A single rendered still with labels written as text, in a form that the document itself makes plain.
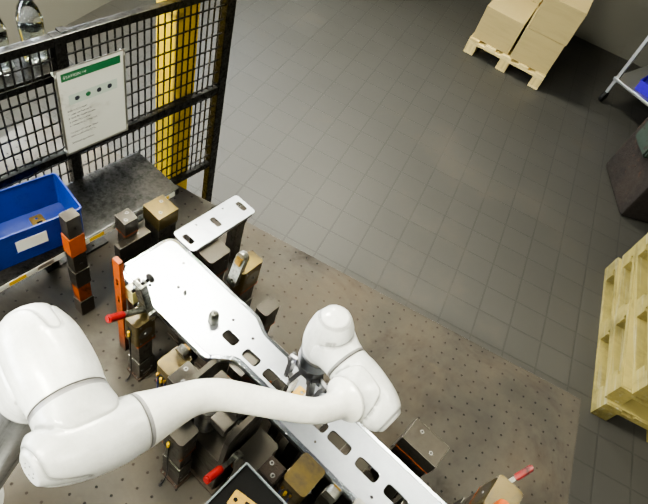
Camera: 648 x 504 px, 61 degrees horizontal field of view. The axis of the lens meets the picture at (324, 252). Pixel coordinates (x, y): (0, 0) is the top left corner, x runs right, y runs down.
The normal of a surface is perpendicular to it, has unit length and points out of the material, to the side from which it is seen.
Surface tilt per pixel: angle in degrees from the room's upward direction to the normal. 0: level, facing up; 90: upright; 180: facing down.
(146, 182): 0
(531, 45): 90
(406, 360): 0
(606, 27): 90
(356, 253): 0
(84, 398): 19
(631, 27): 90
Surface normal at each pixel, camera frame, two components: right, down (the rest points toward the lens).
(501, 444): 0.24, -0.59
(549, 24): -0.45, 0.63
